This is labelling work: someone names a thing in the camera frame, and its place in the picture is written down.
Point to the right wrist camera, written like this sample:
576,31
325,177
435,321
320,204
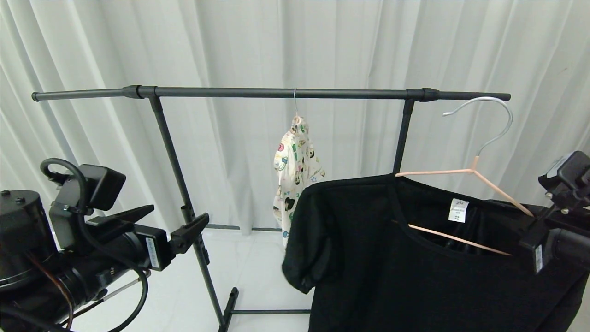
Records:
569,175

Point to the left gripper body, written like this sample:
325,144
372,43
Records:
120,258

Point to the cream printed garment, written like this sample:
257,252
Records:
295,161

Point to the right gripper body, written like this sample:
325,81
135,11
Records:
567,244

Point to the pink clothes hanger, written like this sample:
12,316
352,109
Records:
295,99
475,165

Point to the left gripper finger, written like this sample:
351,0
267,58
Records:
186,237
120,221

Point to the black clothes rack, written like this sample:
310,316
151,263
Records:
276,92

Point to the black t-shirt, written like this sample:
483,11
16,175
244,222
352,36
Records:
368,253

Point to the white curtain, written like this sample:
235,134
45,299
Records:
461,46

